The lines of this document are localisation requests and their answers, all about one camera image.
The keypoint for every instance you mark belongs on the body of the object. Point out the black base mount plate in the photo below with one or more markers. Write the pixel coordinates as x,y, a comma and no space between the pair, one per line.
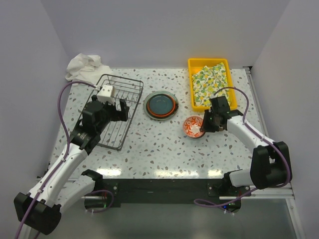
162,191

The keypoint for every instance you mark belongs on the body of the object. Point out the light green bowl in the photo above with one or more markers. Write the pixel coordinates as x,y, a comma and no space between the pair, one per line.
194,138

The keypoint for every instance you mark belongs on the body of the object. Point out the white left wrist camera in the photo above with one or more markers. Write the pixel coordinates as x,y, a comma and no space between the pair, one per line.
106,94

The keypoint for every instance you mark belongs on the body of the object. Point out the lemon print cloth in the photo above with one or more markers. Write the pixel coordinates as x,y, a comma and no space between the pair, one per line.
207,82

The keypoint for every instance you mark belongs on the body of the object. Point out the dark teal plate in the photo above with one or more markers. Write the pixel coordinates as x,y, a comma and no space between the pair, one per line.
160,103

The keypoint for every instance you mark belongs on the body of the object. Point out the white red patterned bowl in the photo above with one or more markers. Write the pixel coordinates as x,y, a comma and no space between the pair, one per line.
191,126

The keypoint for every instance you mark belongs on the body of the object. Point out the light green floral plate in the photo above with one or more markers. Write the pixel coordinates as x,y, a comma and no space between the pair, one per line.
161,105

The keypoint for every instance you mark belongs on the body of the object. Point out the yellow plastic bin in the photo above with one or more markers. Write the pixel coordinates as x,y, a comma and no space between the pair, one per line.
195,65

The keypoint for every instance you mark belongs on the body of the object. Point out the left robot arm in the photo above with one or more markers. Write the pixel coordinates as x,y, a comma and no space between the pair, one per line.
39,208

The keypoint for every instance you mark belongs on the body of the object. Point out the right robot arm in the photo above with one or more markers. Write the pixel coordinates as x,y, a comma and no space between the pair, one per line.
270,162

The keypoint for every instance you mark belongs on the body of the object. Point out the white crumpled towel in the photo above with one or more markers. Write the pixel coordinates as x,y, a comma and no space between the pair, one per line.
86,68

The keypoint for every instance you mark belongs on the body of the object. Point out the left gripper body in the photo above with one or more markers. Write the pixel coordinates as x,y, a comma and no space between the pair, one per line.
114,115

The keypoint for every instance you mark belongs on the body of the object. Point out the orange plate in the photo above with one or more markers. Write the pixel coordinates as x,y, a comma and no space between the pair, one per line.
149,112

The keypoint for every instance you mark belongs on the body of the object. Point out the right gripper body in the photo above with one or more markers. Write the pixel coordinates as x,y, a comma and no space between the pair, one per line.
214,126

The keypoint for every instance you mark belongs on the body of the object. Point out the aluminium frame rail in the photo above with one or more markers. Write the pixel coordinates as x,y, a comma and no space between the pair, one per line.
284,192

